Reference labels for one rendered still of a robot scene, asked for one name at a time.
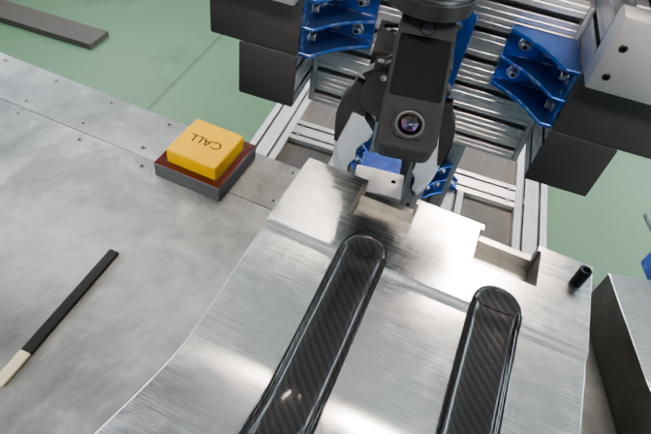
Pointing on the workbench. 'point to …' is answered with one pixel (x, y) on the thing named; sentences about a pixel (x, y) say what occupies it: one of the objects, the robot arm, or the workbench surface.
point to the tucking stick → (55, 319)
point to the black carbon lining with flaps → (265, 410)
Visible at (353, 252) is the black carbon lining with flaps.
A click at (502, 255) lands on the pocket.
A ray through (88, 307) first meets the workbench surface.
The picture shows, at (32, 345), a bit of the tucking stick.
